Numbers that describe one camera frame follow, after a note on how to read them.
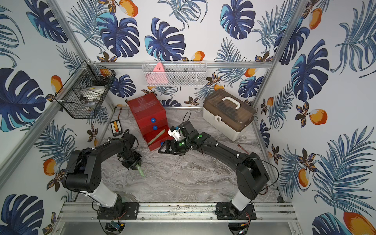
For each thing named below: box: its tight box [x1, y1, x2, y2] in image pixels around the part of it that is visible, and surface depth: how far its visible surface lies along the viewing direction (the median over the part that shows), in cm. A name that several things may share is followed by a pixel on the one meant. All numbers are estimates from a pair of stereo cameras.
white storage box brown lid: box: [202, 88, 257, 142], surface depth 97 cm
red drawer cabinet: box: [127, 92, 174, 152], surface depth 95 cm
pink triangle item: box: [145, 62, 168, 85], surface depth 92 cm
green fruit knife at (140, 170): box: [135, 164, 146, 178], surface depth 90 cm
